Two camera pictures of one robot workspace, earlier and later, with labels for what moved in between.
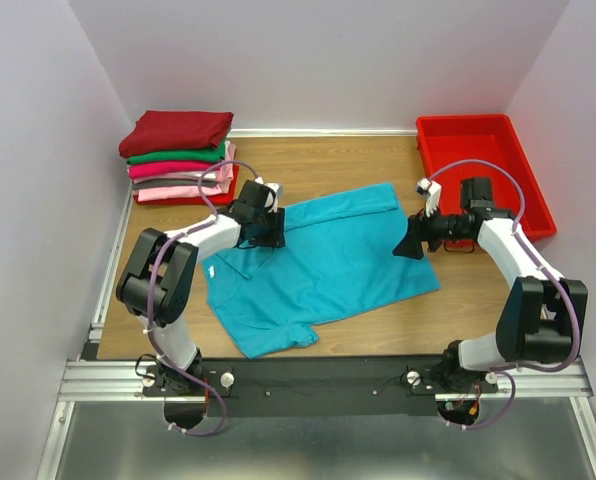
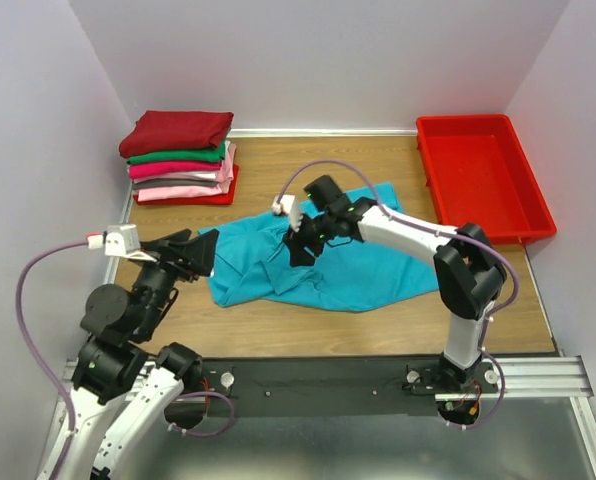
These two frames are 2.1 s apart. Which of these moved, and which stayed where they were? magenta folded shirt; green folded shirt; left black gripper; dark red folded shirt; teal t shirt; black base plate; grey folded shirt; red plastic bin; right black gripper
Moved: left black gripper; right black gripper; teal t shirt
Stayed: grey folded shirt; green folded shirt; black base plate; magenta folded shirt; red plastic bin; dark red folded shirt
